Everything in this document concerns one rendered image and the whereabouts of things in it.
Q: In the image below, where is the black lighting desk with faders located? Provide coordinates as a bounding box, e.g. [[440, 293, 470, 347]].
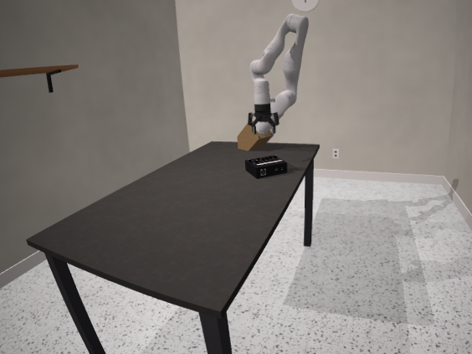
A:
[[245, 156, 287, 178]]

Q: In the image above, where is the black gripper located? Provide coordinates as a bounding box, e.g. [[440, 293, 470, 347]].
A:
[[248, 104, 279, 135]]

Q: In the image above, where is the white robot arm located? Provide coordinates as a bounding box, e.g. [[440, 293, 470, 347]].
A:
[[250, 13, 309, 135]]

